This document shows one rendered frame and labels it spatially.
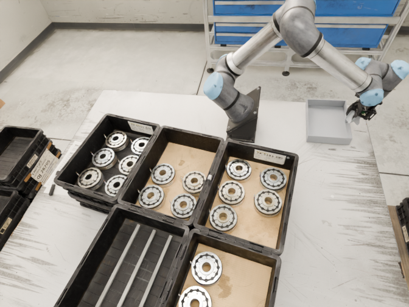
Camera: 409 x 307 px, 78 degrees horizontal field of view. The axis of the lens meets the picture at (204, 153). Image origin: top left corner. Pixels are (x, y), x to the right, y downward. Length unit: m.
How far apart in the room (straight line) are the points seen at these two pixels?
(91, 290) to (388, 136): 2.39
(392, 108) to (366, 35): 0.71
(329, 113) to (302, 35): 0.66
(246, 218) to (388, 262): 0.55
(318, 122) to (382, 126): 1.26
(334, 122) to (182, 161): 0.84
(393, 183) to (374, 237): 1.15
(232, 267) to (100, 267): 0.46
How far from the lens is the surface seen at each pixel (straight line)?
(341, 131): 1.48
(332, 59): 1.05
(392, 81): 1.31
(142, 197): 1.05
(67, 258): 1.27
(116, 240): 1.05
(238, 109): 1.23
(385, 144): 2.57
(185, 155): 1.15
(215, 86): 1.18
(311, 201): 1.22
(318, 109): 1.57
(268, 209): 0.98
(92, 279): 1.04
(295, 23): 1.00
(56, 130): 2.91
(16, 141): 2.21
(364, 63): 1.25
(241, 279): 0.93
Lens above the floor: 1.75
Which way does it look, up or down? 53 degrees down
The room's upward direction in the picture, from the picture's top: 8 degrees counter-clockwise
